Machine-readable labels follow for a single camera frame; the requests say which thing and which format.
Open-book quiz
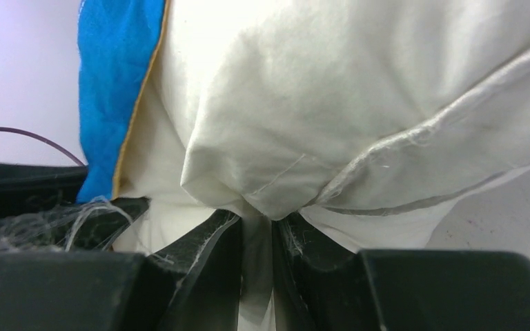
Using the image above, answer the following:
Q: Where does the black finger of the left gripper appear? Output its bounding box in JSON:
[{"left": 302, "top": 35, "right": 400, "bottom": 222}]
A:
[{"left": 0, "top": 163, "right": 148, "bottom": 251}]

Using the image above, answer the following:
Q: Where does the white pillow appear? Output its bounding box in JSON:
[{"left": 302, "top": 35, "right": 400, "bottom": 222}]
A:
[{"left": 113, "top": 1, "right": 530, "bottom": 330}]

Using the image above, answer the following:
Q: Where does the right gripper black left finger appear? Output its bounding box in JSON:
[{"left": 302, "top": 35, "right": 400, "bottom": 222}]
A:
[{"left": 0, "top": 211, "right": 242, "bottom": 330}]

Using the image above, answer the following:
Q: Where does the yellow and blue pillowcase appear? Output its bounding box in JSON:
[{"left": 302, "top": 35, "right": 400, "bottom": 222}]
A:
[{"left": 77, "top": 0, "right": 170, "bottom": 202}]

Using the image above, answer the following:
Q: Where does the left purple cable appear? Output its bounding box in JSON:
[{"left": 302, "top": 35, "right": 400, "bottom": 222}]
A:
[{"left": 0, "top": 127, "right": 86, "bottom": 167}]

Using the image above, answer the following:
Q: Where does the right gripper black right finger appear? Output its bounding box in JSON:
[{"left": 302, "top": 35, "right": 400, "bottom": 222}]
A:
[{"left": 272, "top": 213, "right": 530, "bottom": 330}]

